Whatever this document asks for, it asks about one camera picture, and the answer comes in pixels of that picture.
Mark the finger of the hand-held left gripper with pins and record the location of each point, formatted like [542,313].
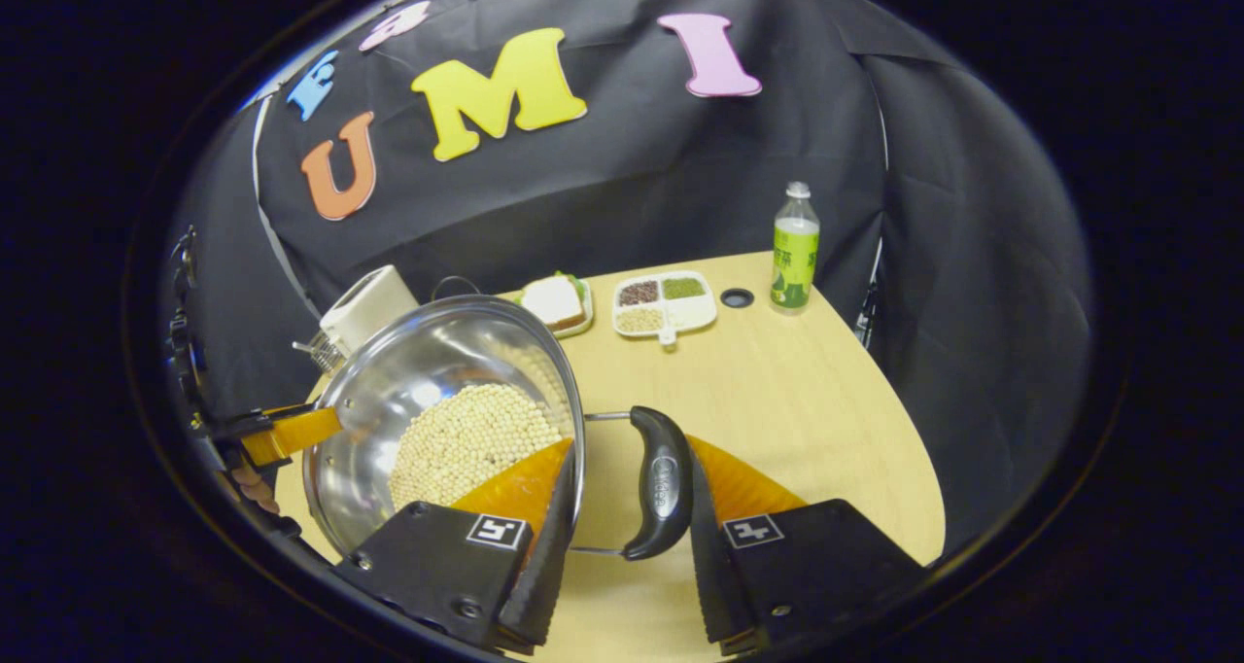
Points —
[292,432]

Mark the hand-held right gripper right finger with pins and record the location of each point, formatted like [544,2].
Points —
[709,566]

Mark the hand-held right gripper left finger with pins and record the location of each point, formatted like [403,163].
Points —
[549,566]

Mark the stainless steel pot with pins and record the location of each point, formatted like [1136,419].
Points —
[408,381]

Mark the pile of soybeans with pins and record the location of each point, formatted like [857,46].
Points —
[466,439]

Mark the white toaster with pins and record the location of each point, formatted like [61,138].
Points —
[369,308]

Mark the sandwich on plate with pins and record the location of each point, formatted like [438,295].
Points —
[552,303]

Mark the white divided tray with beans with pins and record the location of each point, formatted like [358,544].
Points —
[666,305]

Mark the black table grommet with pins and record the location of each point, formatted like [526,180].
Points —
[737,297]

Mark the green label bottle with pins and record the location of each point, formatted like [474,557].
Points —
[795,255]

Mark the black backdrop cloth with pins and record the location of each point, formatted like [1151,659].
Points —
[603,187]

